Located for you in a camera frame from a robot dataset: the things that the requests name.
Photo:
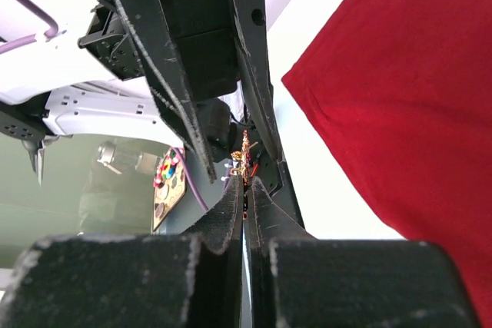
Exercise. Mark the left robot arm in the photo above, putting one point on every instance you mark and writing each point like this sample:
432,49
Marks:
50,87

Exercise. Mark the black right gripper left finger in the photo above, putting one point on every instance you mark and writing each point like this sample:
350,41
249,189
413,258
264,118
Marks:
192,279

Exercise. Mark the red t-shirt garment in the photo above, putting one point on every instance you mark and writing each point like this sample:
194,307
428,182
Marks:
400,93

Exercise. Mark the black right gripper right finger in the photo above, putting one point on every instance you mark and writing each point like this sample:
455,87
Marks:
298,280

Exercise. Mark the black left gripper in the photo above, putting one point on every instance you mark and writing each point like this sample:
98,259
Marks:
202,58

